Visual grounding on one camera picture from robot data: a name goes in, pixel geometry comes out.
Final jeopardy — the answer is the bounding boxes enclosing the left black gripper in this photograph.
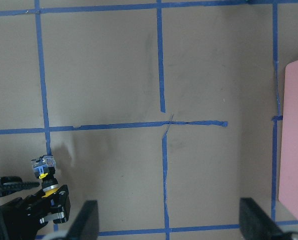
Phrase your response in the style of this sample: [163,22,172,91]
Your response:
[0,184,71,240]

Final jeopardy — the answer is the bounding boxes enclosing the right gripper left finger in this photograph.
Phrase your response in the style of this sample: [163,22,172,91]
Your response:
[65,200,99,240]

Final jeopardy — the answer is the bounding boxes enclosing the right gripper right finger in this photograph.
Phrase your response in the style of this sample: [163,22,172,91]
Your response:
[238,197,284,240]

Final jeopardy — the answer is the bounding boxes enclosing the yellow push button switch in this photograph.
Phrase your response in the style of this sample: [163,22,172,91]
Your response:
[31,155,59,198]

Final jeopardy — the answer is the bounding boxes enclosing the pink plastic bin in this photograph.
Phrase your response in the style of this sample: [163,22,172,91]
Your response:
[278,60,298,220]

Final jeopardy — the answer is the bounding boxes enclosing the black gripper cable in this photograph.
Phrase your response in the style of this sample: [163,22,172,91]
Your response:
[0,176,41,197]

